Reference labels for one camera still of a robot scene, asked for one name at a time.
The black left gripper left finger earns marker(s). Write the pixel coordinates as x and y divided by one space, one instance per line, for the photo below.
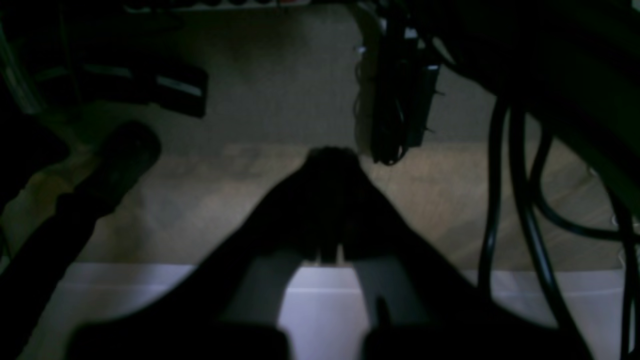
227 308

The black hanging power adapter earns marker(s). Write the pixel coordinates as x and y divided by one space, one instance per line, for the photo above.
406 77

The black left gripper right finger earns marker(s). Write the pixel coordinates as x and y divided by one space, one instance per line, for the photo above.
433 313

